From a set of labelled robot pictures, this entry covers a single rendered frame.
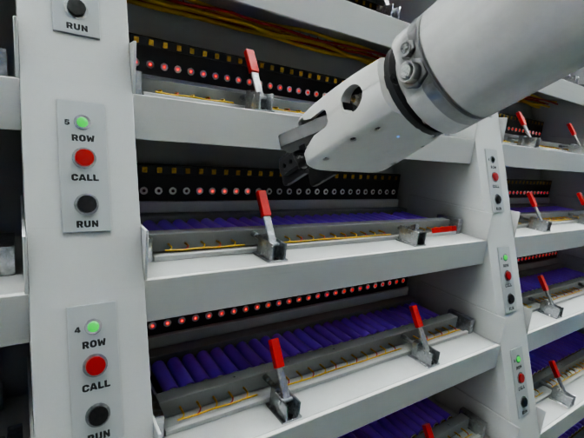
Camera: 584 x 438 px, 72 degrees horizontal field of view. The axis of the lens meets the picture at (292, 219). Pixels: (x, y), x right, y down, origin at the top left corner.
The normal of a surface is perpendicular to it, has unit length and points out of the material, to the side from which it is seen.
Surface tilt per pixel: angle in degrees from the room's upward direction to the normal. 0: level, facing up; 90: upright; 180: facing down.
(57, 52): 90
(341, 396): 19
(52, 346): 90
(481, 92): 150
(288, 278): 109
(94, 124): 90
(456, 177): 90
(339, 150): 167
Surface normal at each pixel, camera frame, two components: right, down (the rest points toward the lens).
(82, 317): 0.55, -0.11
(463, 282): -0.83, 0.04
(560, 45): -0.23, 0.86
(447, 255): 0.55, 0.22
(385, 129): 0.14, 0.93
